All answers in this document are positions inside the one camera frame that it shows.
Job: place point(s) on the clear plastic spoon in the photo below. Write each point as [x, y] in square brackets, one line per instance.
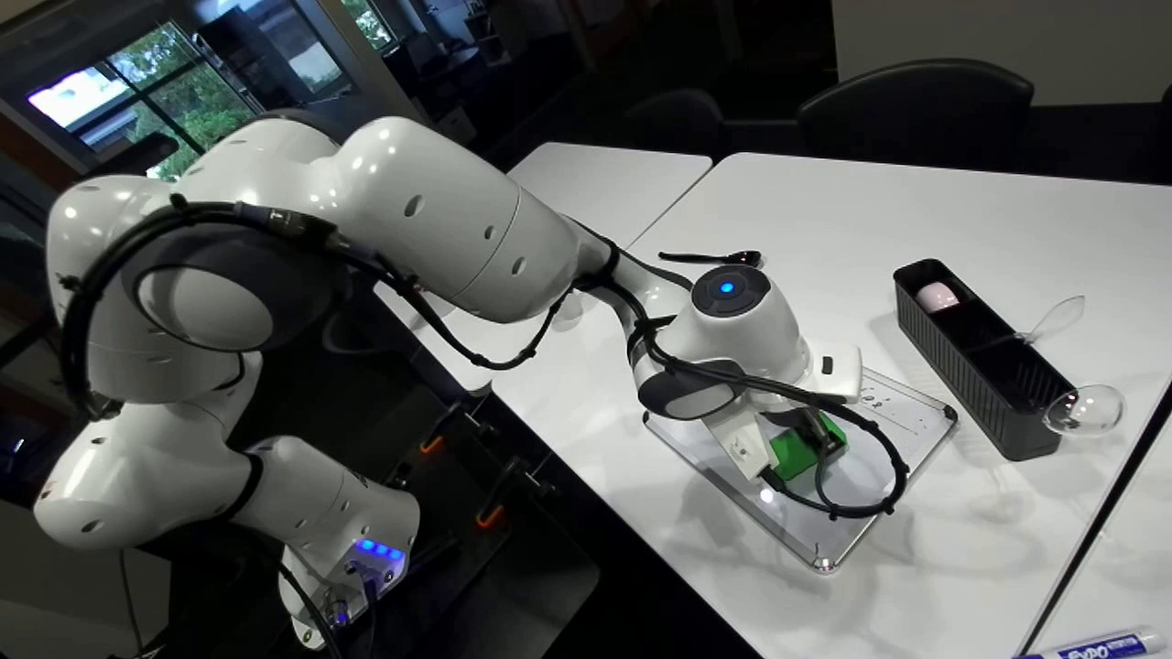
[1087, 413]

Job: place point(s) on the black plastic spoon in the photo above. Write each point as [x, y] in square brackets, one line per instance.
[734, 258]

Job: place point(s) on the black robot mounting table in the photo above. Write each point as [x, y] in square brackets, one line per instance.
[489, 574]

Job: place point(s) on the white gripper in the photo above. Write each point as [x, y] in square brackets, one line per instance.
[746, 443]

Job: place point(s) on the window with green view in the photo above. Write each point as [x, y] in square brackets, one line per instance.
[148, 86]

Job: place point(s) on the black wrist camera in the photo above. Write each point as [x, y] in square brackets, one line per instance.
[809, 422]

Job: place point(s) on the black rectangular box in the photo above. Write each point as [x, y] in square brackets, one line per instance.
[989, 368]

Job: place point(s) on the pink item in box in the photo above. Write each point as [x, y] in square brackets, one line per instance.
[939, 299]

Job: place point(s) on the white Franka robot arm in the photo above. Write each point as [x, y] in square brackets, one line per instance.
[404, 206]

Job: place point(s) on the blue whiteboard marker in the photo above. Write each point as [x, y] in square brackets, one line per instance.
[1093, 647]

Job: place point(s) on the dark office chair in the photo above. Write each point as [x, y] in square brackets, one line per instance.
[1161, 133]
[917, 105]
[673, 117]

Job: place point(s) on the green eraser block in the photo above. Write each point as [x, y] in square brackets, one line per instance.
[802, 459]

